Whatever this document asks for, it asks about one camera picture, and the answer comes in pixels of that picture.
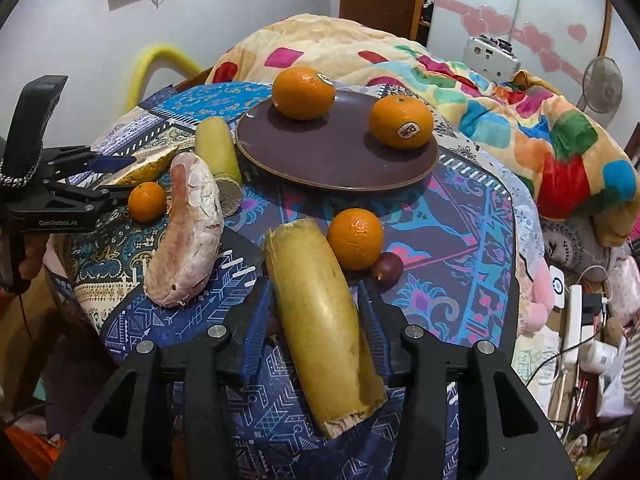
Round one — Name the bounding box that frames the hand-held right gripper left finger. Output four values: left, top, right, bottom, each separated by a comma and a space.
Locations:
47, 276, 275, 480

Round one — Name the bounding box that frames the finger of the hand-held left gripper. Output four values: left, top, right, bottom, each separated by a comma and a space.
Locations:
92, 184, 135, 209
82, 152, 137, 174

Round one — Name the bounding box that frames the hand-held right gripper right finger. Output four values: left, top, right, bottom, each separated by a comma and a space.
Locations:
356, 280, 578, 480

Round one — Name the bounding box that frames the long yellow sugar cane piece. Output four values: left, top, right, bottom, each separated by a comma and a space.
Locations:
263, 218, 388, 440

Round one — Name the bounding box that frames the brown round plate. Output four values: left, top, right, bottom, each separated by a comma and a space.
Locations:
235, 91, 440, 192

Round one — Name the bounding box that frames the person's left hand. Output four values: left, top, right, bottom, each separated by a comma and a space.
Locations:
19, 234, 49, 281

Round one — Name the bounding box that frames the small orange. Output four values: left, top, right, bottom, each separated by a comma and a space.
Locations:
127, 181, 167, 223

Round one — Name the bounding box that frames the purple passion fruit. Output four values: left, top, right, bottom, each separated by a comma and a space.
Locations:
370, 252, 405, 291

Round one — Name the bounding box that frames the medium orange without sticker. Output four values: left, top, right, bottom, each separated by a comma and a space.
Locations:
326, 208, 385, 271

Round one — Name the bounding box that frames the short yellow sugar cane piece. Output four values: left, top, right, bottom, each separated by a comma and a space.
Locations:
194, 116, 244, 218

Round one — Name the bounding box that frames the yellow foam tube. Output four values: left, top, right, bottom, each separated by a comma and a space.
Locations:
125, 44, 203, 111

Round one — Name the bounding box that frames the pink plush toy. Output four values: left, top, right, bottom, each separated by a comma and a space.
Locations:
520, 260, 556, 332

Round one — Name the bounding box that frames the white power strip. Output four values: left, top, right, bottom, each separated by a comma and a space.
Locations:
562, 284, 584, 361

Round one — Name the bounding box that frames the large orange with sticker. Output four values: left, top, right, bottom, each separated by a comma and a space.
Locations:
369, 95, 434, 150
271, 66, 337, 121

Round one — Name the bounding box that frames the grey patterned pillow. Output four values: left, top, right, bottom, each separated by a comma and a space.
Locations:
542, 220, 617, 281

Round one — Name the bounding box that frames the white power adapter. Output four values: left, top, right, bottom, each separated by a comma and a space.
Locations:
575, 342, 619, 374

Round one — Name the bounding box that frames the colourful patchwork blanket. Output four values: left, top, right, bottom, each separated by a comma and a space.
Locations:
207, 14, 640, 248

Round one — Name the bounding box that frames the white box device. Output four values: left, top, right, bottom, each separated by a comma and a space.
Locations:
462, 35, 521, 83

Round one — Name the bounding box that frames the grey standing fan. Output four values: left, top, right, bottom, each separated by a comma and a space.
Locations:
582, 56, 624, 128

